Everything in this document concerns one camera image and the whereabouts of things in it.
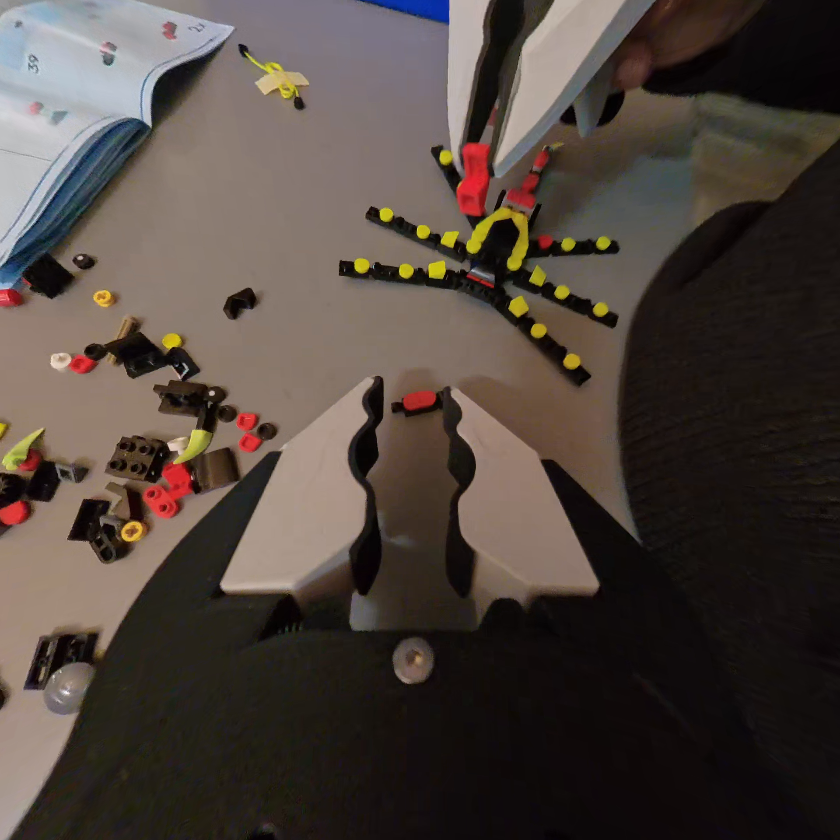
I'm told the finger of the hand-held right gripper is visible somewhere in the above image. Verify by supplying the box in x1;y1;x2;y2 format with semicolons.
492;0;658;179
447;0;526;153

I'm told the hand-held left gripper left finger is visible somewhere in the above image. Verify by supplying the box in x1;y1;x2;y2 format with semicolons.
219;375;385;614

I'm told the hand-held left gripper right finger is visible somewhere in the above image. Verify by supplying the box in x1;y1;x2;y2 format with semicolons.
441;386;601;613

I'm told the red lego brick assembly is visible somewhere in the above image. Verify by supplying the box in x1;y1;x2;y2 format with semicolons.
455;142;494;217

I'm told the black and yellow lego spider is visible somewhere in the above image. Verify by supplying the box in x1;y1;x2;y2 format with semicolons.
338;140;621;388

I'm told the person's right forearm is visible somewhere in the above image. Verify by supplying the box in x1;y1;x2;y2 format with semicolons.
640;0;840;118

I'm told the pile of loose lego parts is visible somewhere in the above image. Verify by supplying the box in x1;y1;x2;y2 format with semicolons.
0;251;278;718

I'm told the lego instruction booklet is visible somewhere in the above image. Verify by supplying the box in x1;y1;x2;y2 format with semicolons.
0;0;236;287

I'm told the person's right hand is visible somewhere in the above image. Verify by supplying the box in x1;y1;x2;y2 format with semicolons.
612;0;767;91

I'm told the blue plastic bin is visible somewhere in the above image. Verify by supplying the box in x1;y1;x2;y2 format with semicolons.
354;0;450;25

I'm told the pale yellow tape strip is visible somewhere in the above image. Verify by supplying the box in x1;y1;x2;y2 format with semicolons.
255;64;311;96

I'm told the yellow cord with black ends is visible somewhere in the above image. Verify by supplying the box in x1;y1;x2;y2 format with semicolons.
238;42;307;111

